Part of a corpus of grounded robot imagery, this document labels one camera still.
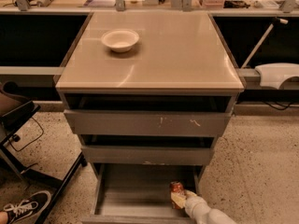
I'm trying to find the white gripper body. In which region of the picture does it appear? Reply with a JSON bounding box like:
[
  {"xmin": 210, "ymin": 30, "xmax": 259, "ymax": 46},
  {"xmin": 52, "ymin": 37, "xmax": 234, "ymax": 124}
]
[{"xmin": 185, "ymin": 196, "xmax": 211, "ymax": 224}]

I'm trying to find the crushed red coke can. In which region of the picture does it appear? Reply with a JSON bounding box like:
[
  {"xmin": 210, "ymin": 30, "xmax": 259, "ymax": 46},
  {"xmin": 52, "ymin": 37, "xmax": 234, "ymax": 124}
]
[{"xmin": 170, "ymin": 181, "xmax": 185, "ymax": 198}]

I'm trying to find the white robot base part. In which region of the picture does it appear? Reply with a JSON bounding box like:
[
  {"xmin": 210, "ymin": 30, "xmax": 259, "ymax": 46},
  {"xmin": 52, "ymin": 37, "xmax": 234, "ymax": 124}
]
[{"xmin": 255, "ymin": 63, "xmax": 299, "ymax": 90}]

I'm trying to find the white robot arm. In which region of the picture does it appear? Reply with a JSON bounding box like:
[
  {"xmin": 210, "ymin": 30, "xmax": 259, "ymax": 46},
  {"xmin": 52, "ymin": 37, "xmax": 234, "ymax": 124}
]
[{"xmin": 171, "ymin": 190, "xmax": 237, "ymax": 224}]

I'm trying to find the grey open bottom drawer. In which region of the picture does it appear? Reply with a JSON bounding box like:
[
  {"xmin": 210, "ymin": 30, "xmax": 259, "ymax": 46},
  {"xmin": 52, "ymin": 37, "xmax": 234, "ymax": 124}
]
[{"xmin": 81, "ymin": 164, "xmax": 202, "ymax": 224}]

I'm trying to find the grey middle drawer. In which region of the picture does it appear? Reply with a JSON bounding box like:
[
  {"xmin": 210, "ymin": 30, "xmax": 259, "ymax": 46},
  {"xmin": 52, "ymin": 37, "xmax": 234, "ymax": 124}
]
[{"xmin": 80, "ymin": 134, "xmax": 216, "ymax": 165}]

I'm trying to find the grey drawer cabinet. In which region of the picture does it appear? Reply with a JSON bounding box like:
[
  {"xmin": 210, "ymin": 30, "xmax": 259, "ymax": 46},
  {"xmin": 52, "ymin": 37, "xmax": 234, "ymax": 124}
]
[{"xmin": 55, "ymin": 9, "xmax": 246, "ymax": 224}]

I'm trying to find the grey top drawer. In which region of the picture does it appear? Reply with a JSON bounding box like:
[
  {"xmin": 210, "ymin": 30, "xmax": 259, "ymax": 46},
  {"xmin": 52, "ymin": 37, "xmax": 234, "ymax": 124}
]
[{"xmin": 64, "ymin": 94, "xmax": 233, "ymax": 137}]

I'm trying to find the black white sneaker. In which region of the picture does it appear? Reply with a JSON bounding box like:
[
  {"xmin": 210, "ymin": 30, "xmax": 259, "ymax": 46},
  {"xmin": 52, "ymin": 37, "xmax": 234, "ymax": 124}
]
[{"xmin": 0, "ymin": 190, "xmax": 51, "ymax": 224}]

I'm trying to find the white paper bowl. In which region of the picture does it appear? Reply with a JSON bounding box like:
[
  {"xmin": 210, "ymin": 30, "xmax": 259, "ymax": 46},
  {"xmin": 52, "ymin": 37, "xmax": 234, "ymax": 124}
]
[{"xmin": 101, "ymin": 29, "xmax": 139, "ymax": 53}]

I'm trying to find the white stick black tip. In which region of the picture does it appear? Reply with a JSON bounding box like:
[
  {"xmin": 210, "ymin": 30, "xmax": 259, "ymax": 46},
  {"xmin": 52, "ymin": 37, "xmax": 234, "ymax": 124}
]
[{"xmin": 241, "ymin": 17, "xmax": 289, "ymax": 69}]

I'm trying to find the black office chair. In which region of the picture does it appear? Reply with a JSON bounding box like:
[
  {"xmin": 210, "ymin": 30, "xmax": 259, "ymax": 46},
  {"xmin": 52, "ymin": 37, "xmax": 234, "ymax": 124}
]
[{"xmin": 0, "ymin": 81, "xmax": 87, "ymax": 224}]

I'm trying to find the black floor cable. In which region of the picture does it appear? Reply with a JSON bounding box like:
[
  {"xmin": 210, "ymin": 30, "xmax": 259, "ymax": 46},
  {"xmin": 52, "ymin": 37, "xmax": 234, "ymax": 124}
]
[{"xmin": 7, "ymin": 116, "xmax": 45, "ymax": 153}]

